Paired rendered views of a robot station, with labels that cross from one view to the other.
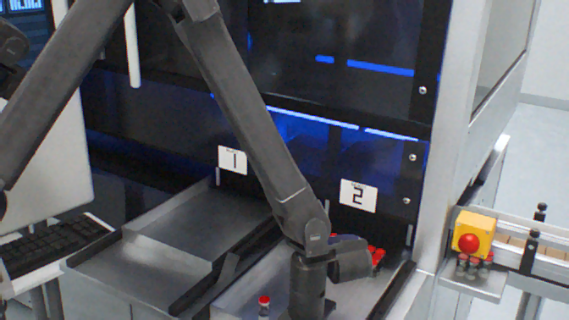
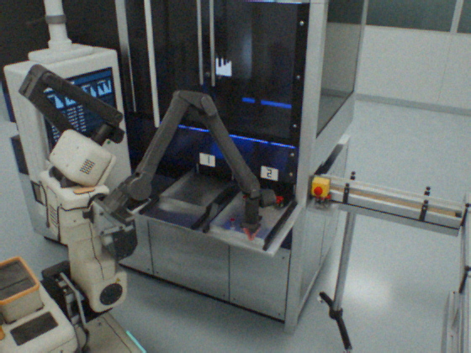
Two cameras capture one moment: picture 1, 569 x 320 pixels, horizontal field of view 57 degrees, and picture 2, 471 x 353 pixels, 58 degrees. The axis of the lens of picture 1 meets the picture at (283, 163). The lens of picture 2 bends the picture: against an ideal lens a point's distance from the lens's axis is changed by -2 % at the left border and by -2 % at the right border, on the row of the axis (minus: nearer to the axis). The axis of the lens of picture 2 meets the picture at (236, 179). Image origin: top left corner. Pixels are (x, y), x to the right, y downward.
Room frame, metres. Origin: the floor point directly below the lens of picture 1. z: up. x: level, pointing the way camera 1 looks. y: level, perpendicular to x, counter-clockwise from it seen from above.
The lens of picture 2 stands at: (-0.81, 0.13, 1.99)
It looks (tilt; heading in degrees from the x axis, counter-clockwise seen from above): 28 degrees down; 356
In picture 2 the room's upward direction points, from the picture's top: straight up
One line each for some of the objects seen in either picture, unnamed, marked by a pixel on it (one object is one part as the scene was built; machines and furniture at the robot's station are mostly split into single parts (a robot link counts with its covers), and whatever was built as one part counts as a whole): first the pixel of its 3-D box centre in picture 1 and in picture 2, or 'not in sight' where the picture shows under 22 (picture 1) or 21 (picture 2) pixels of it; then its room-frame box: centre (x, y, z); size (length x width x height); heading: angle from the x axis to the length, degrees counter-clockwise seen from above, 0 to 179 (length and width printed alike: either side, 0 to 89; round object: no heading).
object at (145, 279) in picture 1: (253, 262); (223, 207); (0.98, 0.06, 0.87); 0.70 x 0.48 x 0.02; 61
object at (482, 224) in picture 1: (474, 232); (320, 186); (0.93, -0.40, 1.00); 0.08 x 0.07 x 0.07; 151
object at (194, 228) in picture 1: (212, 217); (199, 188); (1.12, 0.17, 0.90); 0.34 x 0.26 x 0.04; 151
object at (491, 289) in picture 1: (474, 273); (324, 205); (0.96, -0.43, 0.87); 0.14 x 0.13 x 0.02; 151
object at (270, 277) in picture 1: (313, 288); (252, 215); (0.86, -0.07, 0.90); 0.34 x 0.26 x 0.04; 150
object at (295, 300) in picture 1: (306, 303); (251, 216); (0.67, -0.04, 1.01); 0.10 x 0.07 x 0.07; 151
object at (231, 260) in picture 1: (213, 283); (208, 215); (0.85, 0.13, 0.91); 0.14 x 0.03 x 0.06; 150
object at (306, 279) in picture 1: (312, 271); (253, 203); (0.67, -0.05, 1.07); 0.07 x 0.06 x 0.07; 113
